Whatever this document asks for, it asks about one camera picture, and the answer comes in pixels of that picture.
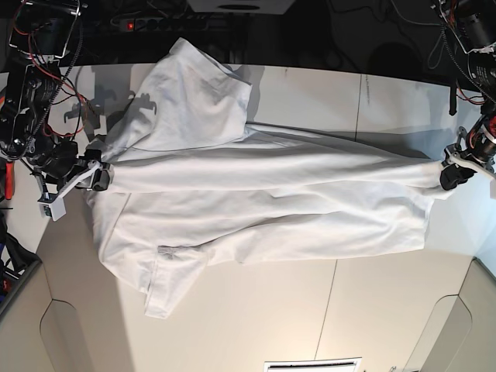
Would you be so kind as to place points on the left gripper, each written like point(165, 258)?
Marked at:
point(473, 151)

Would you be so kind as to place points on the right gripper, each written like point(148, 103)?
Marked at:
point(61, 169)

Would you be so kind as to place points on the white t-shirt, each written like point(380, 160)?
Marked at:
point(195, 185)

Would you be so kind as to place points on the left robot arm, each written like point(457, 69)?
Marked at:
point(468, 33)

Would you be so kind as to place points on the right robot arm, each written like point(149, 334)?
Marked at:
point(41, 32)

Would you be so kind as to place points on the black bag at left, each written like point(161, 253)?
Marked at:
point(17, 263)

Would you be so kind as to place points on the black power strip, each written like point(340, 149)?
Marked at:
point(153, 24)

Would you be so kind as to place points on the white vent grille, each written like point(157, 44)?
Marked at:
point(337, 365)

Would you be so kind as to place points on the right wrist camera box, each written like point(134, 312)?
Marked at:
point(55, 209)

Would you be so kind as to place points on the red handled cutter tool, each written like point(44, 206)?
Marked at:
point(9, 180)

